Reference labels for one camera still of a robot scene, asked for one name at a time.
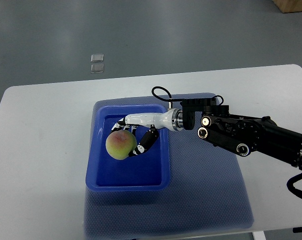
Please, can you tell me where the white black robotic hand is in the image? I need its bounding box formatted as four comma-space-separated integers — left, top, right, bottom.
110, 108, 184, 157

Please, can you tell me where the green red peach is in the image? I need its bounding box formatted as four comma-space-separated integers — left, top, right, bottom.
105, 130, 137, 161

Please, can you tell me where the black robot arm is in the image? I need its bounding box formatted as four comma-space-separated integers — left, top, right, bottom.
166, 95, 302, 199

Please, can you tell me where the upper metal floor plate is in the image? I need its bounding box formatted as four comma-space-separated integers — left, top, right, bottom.
90, 53, 104, 63

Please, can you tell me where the blue plastic tray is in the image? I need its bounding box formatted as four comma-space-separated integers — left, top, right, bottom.
85, 104, 170, 192

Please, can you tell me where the grey blue mesh mat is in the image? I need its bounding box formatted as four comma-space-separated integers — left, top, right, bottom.
84, 96, 254, 240

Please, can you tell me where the white table leg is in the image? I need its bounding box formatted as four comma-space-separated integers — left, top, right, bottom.
252, 231, 266, 240

